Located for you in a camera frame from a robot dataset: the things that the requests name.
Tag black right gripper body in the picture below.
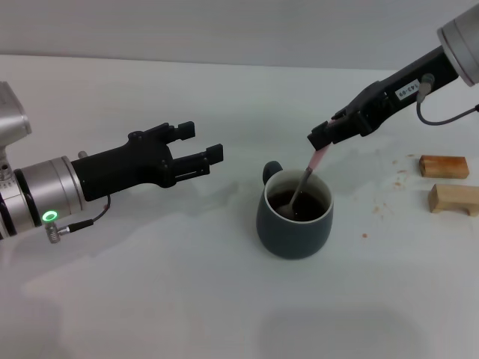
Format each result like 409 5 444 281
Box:
335 46 460 138

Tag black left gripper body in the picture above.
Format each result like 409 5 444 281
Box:
70 123 177 203

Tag pink handled metal spoon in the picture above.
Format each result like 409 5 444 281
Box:
278 145 330 220

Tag dark grey ceramic mug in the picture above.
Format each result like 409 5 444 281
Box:
256 160 335 260

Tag dark brown coffee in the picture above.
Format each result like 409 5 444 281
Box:
268 189 326 221

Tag stained flat wooden block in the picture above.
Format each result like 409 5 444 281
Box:
418 155 470 180

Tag light notched wooden block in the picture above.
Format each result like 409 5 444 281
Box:
427 182 479 217

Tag grey right arm cable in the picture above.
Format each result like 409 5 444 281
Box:
415 73 479 125

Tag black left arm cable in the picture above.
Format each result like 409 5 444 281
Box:
45 194 112 244

